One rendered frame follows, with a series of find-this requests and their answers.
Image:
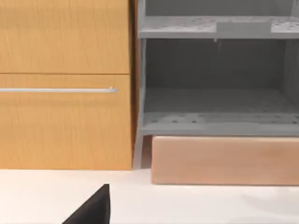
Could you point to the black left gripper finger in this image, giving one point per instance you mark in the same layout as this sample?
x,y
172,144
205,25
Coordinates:
x,y
98,207

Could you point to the pale wooden drawer front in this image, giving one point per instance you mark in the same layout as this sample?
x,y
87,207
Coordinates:
x,y
224,161

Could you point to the wooden cupboard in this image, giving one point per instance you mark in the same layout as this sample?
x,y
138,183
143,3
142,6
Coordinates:
x,y
134,93

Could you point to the plain wooden drawer front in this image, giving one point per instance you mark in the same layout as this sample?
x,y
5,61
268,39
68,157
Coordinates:
x,y
63,35

